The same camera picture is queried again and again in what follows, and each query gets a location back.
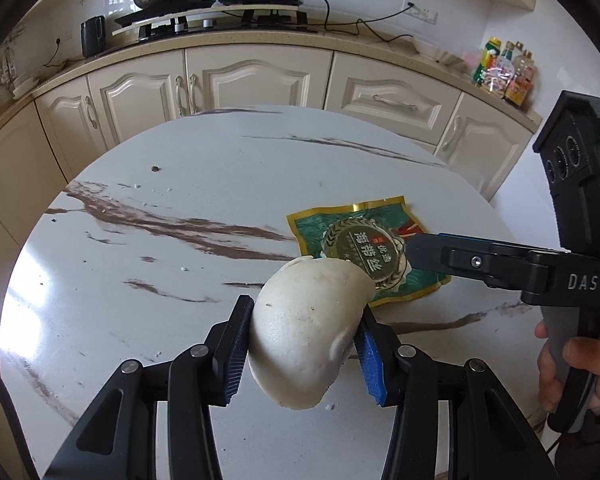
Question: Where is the white steamed bun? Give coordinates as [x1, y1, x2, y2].
[248, 256, 376, 410]

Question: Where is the black kettle cable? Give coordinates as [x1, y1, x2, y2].
[42, 40, 68, 68]

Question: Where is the green gold seaweed packet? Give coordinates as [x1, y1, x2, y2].
[286, 196, 452, 308]

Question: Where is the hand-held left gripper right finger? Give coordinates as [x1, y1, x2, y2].
[352, 305, 563, 480]

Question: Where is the clear spice bag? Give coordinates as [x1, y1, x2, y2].
[482, 62, 516, 93]

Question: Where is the red label oil bottle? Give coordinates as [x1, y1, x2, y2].
[512, 50, 537, 108]

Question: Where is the stack of white plates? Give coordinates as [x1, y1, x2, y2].
[10, 76, 40, 100]

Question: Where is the black gas stove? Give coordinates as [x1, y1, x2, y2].
[112, 2, 321, 43]

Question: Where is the white flat board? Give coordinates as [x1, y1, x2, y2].
[112, 5, 301, 37]

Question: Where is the person's right forearm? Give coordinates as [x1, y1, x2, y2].
[555, 410, 600, 480]

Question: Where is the wall utensil rack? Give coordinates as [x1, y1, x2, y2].
[0, 27, 28, 86]

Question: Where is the black cooker power cable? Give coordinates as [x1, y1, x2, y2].
[302, 0, 413, 46]

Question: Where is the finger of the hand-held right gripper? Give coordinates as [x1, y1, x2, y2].
[409, 232, 532, 292]
[437, 232, 562, 256]

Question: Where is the black electric kettle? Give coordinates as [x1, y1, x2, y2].
[81, 16, 106, 58]

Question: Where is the round white marble table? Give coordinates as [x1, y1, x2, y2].
[0, 27, 545, 321]

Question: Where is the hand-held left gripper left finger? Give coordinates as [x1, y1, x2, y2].
[42, 295, 256, 480]

